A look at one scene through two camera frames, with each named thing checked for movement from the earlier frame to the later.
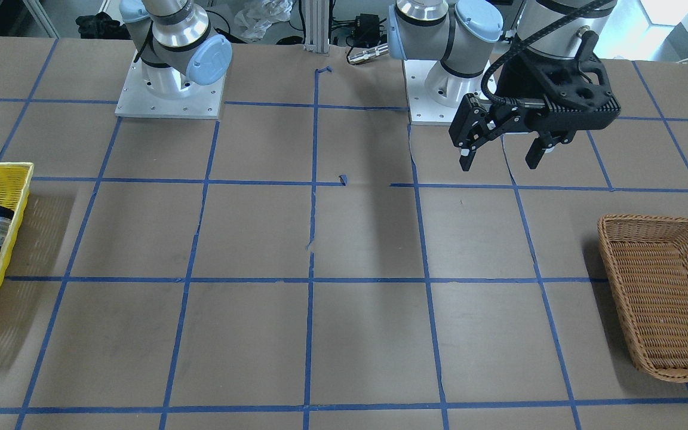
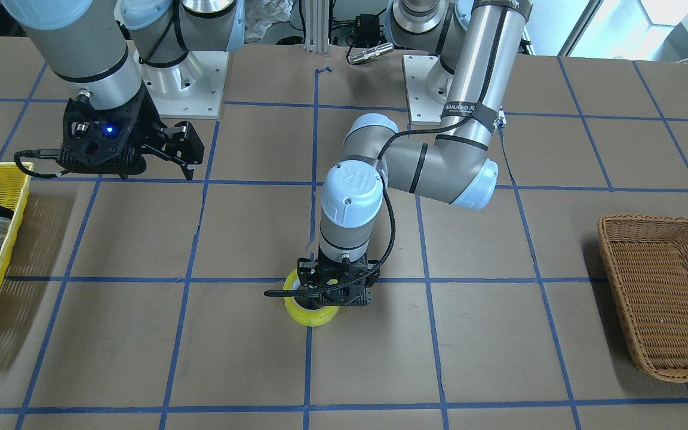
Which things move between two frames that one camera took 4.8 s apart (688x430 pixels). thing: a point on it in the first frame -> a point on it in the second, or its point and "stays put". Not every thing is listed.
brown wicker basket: [669, 280] stays put
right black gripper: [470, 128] -> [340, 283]
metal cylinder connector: [375, 51] stays put
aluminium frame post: [317, 26] stays put
